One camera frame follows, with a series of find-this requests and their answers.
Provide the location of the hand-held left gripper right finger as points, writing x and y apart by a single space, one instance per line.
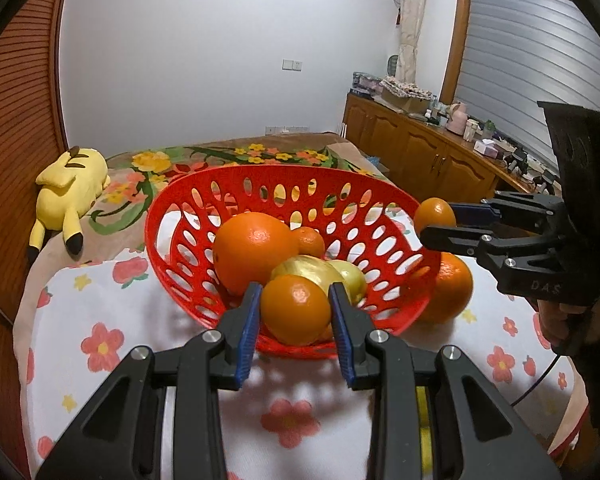
342 340

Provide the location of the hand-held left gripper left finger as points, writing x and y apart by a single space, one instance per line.
247 340

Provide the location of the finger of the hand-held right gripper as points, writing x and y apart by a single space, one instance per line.
472 212
450 237

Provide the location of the small tangerine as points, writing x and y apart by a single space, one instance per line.
308 241
434 215

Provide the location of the large orange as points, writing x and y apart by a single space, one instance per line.
252 252
450 290

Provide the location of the medium tangerine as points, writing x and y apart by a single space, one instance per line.
295 310

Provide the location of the green lemon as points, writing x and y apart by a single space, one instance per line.
353 277

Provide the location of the red perforated plastic basket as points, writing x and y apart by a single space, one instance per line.
190 240

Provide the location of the person's right hand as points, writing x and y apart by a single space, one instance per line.
555 322

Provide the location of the black device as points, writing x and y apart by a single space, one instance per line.
517 158
548 180

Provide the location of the pink tissue box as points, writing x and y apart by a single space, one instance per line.
487 147

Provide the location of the wooden sideboard cabinet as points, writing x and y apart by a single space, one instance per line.
410 145

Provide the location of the pink kettle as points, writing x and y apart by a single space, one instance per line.
457 116

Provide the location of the cardboard box with patterned cloth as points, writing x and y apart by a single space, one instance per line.
405 91

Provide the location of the white flower print tablecloth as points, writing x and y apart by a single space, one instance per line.
105 360

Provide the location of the small grey fan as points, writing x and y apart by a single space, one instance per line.
393 65

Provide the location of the clear plastic storage box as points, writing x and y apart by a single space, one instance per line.
364 81

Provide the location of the grey window blind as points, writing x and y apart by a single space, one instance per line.
525 45

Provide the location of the floral bed blanket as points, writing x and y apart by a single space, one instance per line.
145 170

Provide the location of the beige curtain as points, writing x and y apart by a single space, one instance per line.
411 20

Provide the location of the yellow plush toy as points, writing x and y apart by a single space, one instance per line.
70 185

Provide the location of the wooden louvered wardrobe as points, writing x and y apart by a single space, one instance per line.
10 160

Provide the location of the white wall socket strip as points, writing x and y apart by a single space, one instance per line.
287 129

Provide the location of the white wall switch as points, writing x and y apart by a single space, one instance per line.
291 64

